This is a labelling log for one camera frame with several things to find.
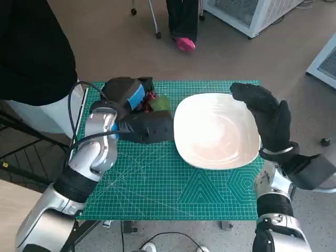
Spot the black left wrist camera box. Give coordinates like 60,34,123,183
118,109,174,144

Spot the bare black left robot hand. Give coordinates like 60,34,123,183
101,76,155,114

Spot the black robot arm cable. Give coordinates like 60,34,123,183
67,81,124,153

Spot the white metal frame leg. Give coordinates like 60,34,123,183
148,0,162,39

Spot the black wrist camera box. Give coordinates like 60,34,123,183
285,154,336,190
118,109,174,144

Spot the white square plate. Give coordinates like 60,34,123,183
173,92,262,171

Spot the red toy grape bunch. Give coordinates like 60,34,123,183
138,89,171,113

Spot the dark table bracket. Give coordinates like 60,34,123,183
123,220,139,233
219,220,234,232

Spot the looped black floor cable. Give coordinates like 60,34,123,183
140,231,202,252

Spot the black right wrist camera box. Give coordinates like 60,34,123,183
285,154,336,190

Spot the black metal rack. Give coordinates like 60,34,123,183
0,99,72,184

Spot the green cutting mat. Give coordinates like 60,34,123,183
75,80,265,221

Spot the white mesh cabinet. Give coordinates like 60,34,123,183
306,40,336,90
203,0,305,39

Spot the person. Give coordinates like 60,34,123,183
166,0,200,53
0,0,89,137

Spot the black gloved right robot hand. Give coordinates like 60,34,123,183
230,82,292,153

